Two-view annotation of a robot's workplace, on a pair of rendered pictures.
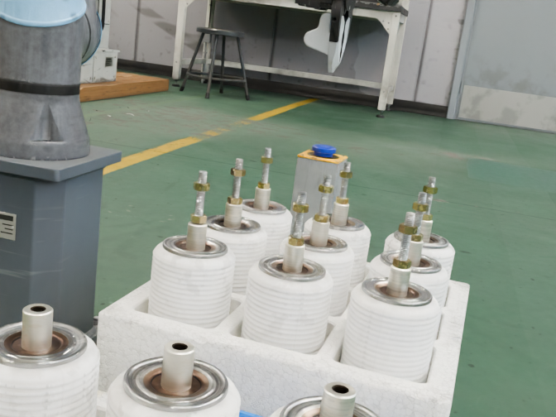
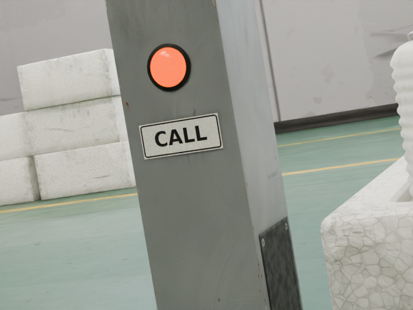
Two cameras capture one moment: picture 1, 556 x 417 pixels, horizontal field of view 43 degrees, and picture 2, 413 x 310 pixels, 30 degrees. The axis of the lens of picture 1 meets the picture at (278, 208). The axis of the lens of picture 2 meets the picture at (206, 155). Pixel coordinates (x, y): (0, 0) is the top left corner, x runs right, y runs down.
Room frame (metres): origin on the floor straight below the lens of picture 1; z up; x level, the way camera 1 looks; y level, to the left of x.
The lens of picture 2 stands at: (1.10, 0.41, 0.23)
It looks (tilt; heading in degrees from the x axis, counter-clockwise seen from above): 3 degrees down; 277
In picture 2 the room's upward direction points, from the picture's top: 9 degrees counter-clockwise
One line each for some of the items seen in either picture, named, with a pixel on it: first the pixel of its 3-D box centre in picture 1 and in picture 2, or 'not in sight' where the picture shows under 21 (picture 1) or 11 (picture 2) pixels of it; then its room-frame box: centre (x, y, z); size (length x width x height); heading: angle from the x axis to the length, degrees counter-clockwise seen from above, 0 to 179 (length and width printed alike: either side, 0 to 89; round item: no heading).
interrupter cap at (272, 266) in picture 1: (292, 269); not in sight; (0.75, -0.02, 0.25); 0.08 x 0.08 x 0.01
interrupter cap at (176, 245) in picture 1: (195, 246); not in sight; (0.78, 0.09, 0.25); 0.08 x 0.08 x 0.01
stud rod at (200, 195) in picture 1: (199, 203); not in sight; (0.78, 0.09, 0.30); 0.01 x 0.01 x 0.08
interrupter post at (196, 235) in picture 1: (196, 237); not in sight; (0.78, 0.09, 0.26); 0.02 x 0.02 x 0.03
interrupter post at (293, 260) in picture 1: (293, 257); not in sight; (0.75, -0.02, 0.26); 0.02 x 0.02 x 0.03
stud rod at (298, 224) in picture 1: (298, 225); not in sight; (0.75, -0.02, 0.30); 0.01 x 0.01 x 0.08
